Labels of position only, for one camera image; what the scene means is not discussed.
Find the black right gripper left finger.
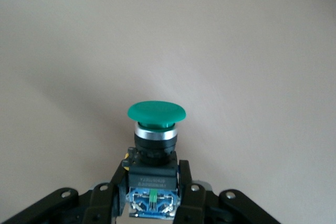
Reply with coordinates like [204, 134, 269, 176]
[0, 159, 130, 224]

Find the green mushroom push button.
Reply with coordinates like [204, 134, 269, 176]
[118, 100, 188, 220]

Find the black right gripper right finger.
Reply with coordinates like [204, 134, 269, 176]
[173, 159, 282, 224]

